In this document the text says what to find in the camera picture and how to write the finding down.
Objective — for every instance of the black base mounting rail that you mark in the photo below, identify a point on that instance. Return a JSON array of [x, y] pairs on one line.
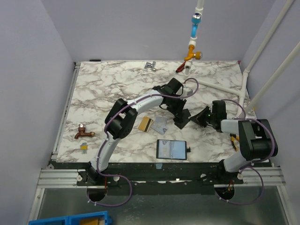
[[157, 178]]

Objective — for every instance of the white PVC pipe frame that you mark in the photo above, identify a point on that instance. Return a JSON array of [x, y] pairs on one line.
[[279, 71]]

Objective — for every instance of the gold credit card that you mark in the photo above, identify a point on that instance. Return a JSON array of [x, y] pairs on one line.
[[145, 124]]

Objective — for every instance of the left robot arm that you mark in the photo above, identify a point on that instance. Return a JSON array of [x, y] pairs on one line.
[[121, 118]]

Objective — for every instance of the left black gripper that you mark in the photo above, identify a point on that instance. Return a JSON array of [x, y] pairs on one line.
[[177, 112]]

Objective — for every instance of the orange pipe valve fitting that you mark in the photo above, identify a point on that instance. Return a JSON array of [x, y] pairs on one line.
[[193, 55]]

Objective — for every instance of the yellow hex key set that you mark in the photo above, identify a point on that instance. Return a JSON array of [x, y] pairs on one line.
[[84, 148]]

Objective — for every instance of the yellow handled pliers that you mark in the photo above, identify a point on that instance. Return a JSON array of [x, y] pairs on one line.
[[233, 138]]

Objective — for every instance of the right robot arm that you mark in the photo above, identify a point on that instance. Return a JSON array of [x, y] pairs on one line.
[[256, 139]]

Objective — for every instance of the red handled tool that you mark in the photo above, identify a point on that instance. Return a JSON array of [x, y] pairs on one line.
[[180, 68]]

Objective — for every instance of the brown brass pipe fitting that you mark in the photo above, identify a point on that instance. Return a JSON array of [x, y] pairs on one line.
[[82, 132]]

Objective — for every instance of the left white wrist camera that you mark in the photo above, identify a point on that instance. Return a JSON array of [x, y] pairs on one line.
[[185, 92]]

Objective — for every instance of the silver grey credit card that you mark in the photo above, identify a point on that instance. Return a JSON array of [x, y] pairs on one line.
[[159, 125]]

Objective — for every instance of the blue plastic bin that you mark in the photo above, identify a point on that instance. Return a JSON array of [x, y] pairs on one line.
[[96, 218]]

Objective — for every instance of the small black card stack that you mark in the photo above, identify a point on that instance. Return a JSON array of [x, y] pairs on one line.
[[182, 119]]

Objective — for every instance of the black leather card holder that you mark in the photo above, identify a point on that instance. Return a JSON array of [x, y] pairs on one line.
[[179, 150]]

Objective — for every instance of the silver metal clamp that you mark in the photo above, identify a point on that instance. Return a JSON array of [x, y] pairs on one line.
[[150, 65]]

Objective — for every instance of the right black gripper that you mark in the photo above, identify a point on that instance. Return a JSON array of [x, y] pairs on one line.
[[206, 114]]

